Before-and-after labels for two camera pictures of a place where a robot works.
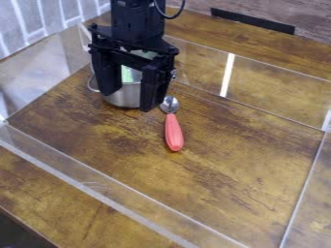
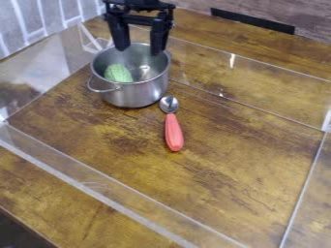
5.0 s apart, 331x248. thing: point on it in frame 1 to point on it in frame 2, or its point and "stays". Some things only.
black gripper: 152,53 to 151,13
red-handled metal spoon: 175,137 stays
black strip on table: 252,20 stays
